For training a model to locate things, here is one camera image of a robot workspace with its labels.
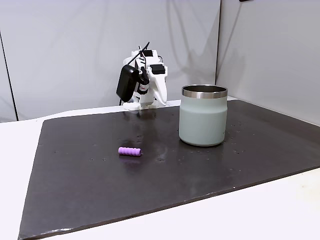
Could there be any purple ribbed pen grip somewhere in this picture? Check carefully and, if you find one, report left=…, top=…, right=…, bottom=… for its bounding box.
left=118, top=146, right=143, bottom=157

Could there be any pale green steel cup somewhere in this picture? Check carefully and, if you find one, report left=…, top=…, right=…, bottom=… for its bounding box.
left=178, top=84, right=229, bottom=147

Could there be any dark grey table mat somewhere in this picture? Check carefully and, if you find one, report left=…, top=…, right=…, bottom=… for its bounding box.
left=17, top=97, right=320, bottom=240

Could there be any black oval camera box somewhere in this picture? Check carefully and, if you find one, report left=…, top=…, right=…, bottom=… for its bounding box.
left=115, top=64, right=140, bottom=103

